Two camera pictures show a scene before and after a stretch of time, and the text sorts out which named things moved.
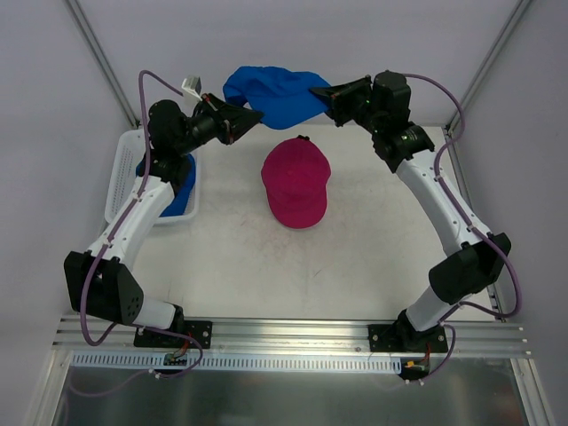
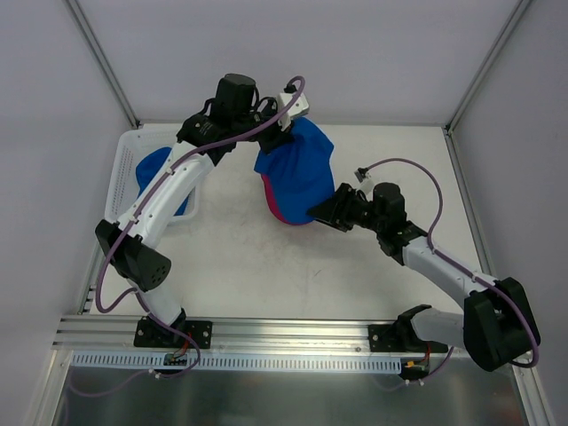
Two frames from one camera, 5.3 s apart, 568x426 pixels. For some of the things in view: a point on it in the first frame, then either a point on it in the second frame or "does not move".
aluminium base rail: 496,334 does not move
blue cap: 282,97 → 298,171
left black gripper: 220,120 → 272,138
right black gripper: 351,101 → 339,206
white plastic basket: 129,151 does not move
